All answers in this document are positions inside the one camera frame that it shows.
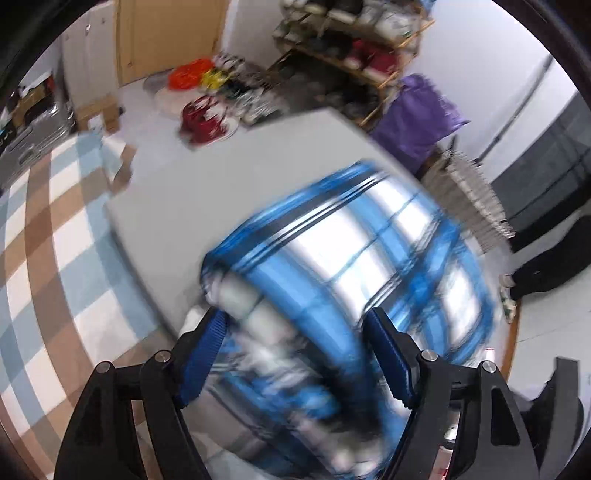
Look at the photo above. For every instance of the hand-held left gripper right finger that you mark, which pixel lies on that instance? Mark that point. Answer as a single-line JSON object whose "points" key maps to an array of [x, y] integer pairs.
{"points": [[390, 362]]}

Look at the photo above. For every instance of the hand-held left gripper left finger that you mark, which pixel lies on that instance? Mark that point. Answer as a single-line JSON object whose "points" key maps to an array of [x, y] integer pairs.
{"points": [[203, 357]]}

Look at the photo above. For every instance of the blue white plaid shirt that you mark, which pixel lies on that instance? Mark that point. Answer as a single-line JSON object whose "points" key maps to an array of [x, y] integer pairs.
{"points": [[346, 258]]}

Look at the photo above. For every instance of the person's shoe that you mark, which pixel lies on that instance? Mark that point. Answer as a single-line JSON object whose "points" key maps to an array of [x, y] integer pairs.
{"points": [[508, 297]]}

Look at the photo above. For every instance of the person's leg in black pants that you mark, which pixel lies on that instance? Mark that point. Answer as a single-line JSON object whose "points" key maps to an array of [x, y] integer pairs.
{"points": [[549, 267]]}

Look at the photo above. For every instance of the checkered bed blanket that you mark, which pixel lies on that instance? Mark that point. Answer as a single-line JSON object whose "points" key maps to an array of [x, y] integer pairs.
{"points": [[55, 258]]}

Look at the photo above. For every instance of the black cabinet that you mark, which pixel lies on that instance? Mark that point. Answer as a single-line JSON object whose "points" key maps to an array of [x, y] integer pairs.
{"points": [[549, 175]]}

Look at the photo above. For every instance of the red white sneaker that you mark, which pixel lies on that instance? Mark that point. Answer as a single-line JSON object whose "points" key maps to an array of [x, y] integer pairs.
{"points": [[196, 117], [221, 122]]}

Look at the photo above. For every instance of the purple bag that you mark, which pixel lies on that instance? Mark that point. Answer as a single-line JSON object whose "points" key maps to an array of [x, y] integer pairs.
{"points": [[415, 120]]}

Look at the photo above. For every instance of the flat cardboard box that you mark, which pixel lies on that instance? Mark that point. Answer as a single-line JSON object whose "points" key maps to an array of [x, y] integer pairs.
{"points": [[97, 113]]}

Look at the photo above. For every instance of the heap of mixed shoes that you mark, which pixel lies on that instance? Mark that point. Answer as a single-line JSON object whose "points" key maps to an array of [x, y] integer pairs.
{"points": [[251, 92]]}

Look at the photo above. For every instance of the silver hard suitcase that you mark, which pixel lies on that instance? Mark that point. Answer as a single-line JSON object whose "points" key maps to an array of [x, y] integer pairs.
{"points": [[37, 138]]}

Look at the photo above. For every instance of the orange plastic bag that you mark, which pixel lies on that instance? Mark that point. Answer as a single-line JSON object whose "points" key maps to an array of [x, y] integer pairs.
{"points": [[189, 74]]}

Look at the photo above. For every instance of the wooden shoe rack with shoes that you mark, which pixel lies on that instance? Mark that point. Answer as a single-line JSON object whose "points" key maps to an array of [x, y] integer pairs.
{"points": [[364, 41]]}

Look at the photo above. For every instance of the beige wooden door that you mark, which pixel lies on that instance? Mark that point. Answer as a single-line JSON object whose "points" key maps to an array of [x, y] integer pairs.
{"points": [[171, 37]]}

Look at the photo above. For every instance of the white wall pipe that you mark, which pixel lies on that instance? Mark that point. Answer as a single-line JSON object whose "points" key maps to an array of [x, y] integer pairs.
{"points": [[512, 110]]}

